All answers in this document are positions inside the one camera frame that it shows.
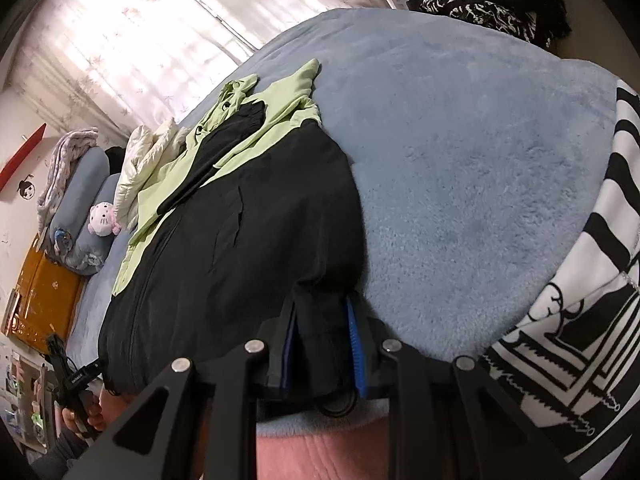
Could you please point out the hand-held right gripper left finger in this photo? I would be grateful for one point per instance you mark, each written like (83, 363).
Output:
(286, 355)

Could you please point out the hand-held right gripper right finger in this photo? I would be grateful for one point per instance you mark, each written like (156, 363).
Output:
(356, 352)

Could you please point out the green and black hooded jacket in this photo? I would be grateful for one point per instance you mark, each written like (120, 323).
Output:
(240, 240)

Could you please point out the person's left forearm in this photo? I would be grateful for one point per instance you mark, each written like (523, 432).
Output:
(60, 457)

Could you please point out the person's left hand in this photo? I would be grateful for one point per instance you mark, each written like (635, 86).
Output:
(90, 415)

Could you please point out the cluttered bedside shelf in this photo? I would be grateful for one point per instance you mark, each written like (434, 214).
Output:
(22, 400)

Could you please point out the orange wooden headboard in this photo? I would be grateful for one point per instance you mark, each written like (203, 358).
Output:
(45, 295)

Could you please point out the pink bed sheet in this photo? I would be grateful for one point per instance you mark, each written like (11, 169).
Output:
(320, 455)

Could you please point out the pink and white plush toy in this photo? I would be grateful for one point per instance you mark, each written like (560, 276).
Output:
(104, 220)

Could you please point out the blue fleece bed blanket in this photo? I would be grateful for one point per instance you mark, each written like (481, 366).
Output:
(460, 185)

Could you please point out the folded floral quilt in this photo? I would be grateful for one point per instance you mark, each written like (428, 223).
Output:
(65, 160)

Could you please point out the cream puffer jacket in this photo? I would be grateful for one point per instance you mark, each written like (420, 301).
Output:
(145, 165)

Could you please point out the black and white striped garment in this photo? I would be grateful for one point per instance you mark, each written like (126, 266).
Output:
(590, 310)

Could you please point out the white leaf print curtain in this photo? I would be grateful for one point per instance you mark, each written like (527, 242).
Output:
(150, 30)

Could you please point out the black cartoon wall sticker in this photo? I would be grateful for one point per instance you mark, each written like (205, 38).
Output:
(27, 188)

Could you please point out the red wall shelf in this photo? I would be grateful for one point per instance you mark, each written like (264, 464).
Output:
(20, 160)

